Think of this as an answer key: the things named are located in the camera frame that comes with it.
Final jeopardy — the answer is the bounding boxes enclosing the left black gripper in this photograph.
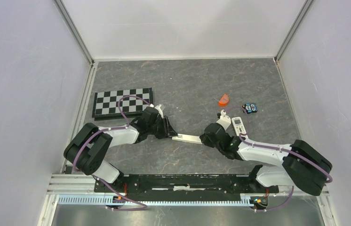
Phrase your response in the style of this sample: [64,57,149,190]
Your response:
[148,117,178,141]

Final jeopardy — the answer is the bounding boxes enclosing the white long remote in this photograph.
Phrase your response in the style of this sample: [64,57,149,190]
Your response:
[172,134,202,144]

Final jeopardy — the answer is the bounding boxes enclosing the beige remote control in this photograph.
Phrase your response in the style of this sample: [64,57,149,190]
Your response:
[231,117,248,138]

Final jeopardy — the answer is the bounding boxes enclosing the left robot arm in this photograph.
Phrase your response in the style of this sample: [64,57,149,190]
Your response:
[64,105,178,192]

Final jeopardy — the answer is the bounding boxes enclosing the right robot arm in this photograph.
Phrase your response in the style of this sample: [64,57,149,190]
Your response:
[199,123,333,196]

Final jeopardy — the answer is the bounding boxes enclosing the orange semicircular piece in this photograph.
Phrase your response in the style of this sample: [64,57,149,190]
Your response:
[218,94,230,107]

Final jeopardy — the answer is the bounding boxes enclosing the blue owl toy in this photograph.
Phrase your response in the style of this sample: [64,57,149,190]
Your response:
[242,103,257,114]

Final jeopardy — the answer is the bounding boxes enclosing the black white checkerboard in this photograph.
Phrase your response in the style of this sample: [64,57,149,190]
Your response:
[92,88,153,121]

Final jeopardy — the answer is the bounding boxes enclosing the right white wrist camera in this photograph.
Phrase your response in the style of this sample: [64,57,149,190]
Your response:
[216,109,231,130]

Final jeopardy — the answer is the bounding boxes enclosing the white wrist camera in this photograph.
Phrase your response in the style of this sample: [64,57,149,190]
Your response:
[154,104,164,119]
[216,109,231,130]

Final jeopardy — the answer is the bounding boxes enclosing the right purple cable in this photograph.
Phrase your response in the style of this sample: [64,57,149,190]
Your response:
[225,105,334,211]

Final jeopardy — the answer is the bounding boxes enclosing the purple cable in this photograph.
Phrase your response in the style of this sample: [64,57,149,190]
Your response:
[225,105,334,211]
[72,95,154,211]

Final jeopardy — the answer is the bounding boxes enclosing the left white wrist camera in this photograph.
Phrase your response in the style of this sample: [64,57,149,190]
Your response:
[154,104,164,119]

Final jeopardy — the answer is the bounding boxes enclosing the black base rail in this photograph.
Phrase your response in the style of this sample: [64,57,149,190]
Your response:
[111,174,279,202]

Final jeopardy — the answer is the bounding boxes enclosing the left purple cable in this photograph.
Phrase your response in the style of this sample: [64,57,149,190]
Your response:
[72,95,154,211]

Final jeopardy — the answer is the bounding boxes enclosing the white slotted cable duct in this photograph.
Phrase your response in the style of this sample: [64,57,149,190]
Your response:
[57,194,261,207]

